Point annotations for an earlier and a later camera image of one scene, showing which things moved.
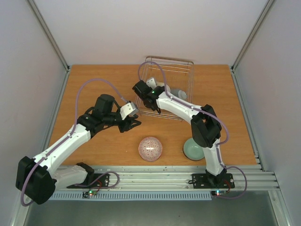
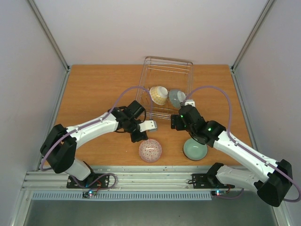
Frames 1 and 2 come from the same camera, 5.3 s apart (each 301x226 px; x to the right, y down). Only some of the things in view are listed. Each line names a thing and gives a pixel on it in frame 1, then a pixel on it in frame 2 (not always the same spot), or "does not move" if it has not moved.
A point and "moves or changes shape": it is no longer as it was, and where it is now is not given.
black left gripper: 130,121 -> 144,136
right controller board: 218,192 does not move
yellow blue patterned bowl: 159,84 moves or changes shape
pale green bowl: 192,151 does not move
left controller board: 89,193 does not move
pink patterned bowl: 150,149 does not move
